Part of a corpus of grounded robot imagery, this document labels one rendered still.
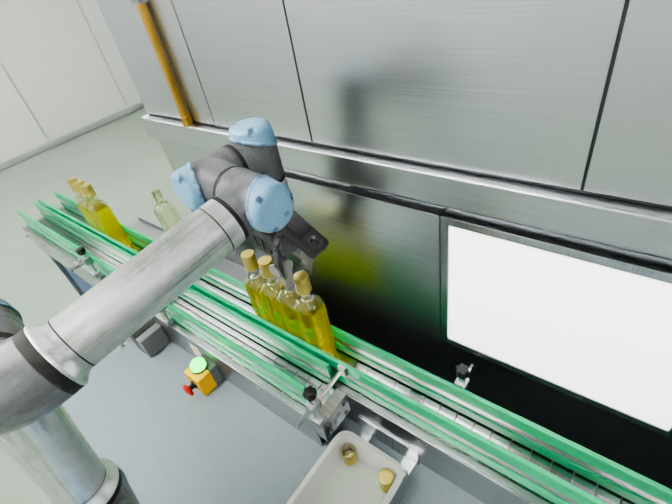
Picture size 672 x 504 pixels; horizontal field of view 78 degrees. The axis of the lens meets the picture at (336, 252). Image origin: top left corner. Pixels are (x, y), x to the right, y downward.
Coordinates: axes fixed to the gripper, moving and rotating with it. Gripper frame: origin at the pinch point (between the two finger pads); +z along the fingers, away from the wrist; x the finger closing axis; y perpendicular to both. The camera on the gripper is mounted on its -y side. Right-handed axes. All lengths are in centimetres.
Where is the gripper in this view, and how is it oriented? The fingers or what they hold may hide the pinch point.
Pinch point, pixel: (301, 279)
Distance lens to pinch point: 91.6
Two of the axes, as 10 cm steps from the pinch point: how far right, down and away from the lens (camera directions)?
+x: -6.0, 5.7, -5.6
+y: -7.9, -2.8, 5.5
